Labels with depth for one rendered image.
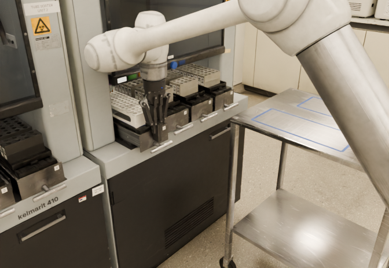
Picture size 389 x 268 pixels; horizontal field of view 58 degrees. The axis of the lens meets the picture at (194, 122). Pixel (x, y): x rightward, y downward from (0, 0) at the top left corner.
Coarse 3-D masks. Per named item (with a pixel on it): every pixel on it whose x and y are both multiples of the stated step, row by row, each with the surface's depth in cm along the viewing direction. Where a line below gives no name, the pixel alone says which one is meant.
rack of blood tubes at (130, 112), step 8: (112, 96) 140; (120, 96) 140; (128, 96) 140; (112, 104) 132; (120, 104) 132; (128, 104) 132; (136, 104) 133; (112, 112) 139; (120, 112) 139; (128, 112) 126; (136, 112) 126; (128, 120) 133; (136, 120) 124; (144, 120) 127; (136, 128) 125
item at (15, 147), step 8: (24, 136) 106; (32, 136) 106; (40, 136) 108; (8, 144) 103; (16, 144) 103; (24, 144) 105; (32, 144) 107; (40, 144) 108; (8, 152) 102; (16, 152) 104; (24, 152) 105; (32, 152) 107; (8, 160) 103; (16, 160) 104
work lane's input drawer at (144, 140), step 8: (120, 120) 131; (120, 128) 129; (128, 128) 128; (144, 128) 125; (120, 136) 131; (128, 136) 127; (136, 136) 124; (144, 136) 124; (152, 136) 127; (136, 144) 125; (144, 144) 125; (152, 144) 128; (160, 144) 128; (168, 144) 128; (152, 152) 123
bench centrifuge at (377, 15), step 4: (380, 0) 268; (384, 0) 266; (388, 0) 264; (380, 4) 269; (384, 4) 267; (388, 4) 265; (376, 8) 273; (380, 8) 269; (384, 8) 268; (388, 8) 266; (376, 12) 273; (380, 12) 270; (384, 12) 268; (388, 12) 267; (376, 16) 273; (380, 16) 271; (384, 16) 269; (388, 16) 268
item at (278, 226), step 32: (288, 96) 152; (256, 128) 125; (288, 128) 124; (320, 128) 124; (352, 160) 105; (288, 192) 179; (256, 224) 158; (288, 224) 158; (320, 224) 158; (352, 224) 158; (384, 224) 104; (224, 256) 163; (288, 256) 141; (320, 256) 141; (352, 256) 141; (384, 256) 141
